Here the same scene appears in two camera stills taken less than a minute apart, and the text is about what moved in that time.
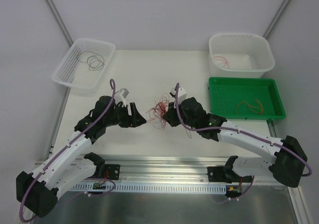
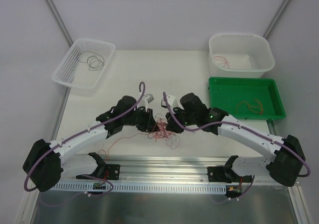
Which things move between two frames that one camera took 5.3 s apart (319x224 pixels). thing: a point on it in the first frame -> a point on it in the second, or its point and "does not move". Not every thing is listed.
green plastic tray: x=245 y=98 does not move
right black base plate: x=219 y=174 does not move
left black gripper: x=132 y=114 -> x=148 y=121
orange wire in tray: x=258 y=109 does not move
